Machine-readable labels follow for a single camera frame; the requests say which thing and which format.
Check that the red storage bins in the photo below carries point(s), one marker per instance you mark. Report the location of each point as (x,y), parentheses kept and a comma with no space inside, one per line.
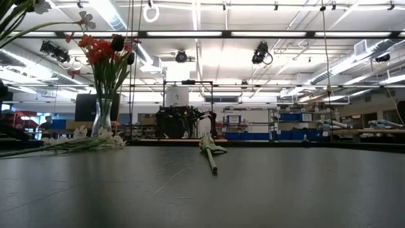
(23,113)

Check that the black monitor screen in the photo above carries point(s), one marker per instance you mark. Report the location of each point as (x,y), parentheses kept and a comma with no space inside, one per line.
(83,107)

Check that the blue shelf bin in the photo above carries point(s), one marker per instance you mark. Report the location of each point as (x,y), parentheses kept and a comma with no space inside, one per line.
(289,117)

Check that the white cylinder tank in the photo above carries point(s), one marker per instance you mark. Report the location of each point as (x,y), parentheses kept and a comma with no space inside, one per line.
(177,96)

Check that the clear glass vase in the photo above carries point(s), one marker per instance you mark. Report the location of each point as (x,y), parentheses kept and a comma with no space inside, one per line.
(102,122)

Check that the row of blue bins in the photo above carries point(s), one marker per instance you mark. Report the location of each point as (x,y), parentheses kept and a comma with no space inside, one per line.
(253,136)

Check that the black background robot station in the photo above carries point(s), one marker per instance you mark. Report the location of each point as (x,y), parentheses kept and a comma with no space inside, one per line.
(177,123)

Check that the small upright post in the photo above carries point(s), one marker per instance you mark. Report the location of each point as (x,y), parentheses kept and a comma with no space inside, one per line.
(305,138)

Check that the wooden workbench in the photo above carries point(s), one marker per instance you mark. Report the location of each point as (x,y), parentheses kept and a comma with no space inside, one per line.
(379,131)

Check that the person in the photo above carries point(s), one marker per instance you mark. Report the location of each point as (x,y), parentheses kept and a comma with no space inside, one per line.
(47,125)

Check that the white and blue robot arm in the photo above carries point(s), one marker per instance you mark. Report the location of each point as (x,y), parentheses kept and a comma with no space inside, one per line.
(386,123)
(332,123)

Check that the pink tulip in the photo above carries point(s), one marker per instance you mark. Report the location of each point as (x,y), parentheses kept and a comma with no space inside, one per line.
(211,161)

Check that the overhead light bar frame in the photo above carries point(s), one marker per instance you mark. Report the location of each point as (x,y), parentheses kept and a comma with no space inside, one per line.
(226,34)

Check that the white sign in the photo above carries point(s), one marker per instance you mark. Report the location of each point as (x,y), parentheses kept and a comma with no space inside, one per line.
(233,119)

